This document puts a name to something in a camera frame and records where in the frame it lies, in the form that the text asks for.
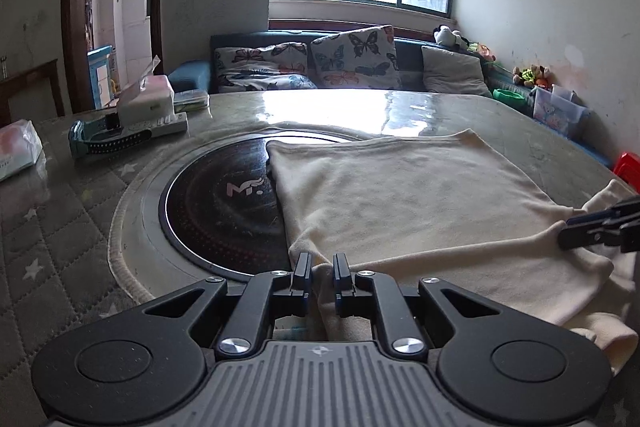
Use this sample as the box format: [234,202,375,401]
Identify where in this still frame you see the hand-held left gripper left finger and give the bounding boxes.
[144,252,314,358]

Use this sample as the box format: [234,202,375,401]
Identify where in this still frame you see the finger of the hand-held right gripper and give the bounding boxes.
[557,218,640,256]
[567,194,640,228]

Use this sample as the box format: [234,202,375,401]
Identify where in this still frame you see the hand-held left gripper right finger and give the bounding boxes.
[332,252,502,361]

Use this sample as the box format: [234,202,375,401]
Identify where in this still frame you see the cream cloth garment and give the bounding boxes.
[265,129,640,375]

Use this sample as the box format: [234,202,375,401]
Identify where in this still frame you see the red plastic stool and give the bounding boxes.
[612,151,640,194]

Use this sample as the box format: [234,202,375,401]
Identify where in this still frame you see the black round induction cooktop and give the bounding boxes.
[159,139,301,283]

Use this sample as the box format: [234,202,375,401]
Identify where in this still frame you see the clear storage bin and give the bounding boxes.
[530,84,589,138]

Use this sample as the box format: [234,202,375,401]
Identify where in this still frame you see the green plastic container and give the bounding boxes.
[492,87,527,104]

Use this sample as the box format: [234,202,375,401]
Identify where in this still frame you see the small plush toys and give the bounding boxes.
[512,64,554,90]

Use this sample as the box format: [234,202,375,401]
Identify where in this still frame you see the white remote control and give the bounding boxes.
[119,112,189,138]

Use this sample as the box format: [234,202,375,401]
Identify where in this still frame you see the green stack of papers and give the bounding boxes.
[172,89,211,113]

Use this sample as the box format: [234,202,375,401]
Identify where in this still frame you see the grey cushion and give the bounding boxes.
[421,45,494,98]

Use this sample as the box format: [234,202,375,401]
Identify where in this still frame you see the long butterfly print cushion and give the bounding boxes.
[214,42,319,94]

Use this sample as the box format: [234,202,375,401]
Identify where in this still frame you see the square butterfly print cushion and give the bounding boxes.
[309,25,404,90]

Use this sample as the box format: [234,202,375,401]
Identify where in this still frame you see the dark blue sofa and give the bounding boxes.
[167,31,501,96]

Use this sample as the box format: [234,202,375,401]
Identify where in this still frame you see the white tissue box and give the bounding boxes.
[116,57,176,124]

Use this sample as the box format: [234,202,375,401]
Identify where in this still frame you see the panda plush toy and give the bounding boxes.
[433,25,464,48]

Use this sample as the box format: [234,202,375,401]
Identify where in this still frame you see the grey quilted star table cover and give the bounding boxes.
[0,107,281,358]

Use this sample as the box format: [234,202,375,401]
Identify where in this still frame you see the blue white carton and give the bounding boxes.
[87,44,115,111]

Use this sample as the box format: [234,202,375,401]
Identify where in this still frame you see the white tissue pack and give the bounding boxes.
[0,119,44,182]

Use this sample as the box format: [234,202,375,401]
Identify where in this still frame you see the dark wooden side table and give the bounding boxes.
[0,59,66,128]

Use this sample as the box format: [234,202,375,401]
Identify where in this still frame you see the brown door frame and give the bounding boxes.
[60,0,167,114]

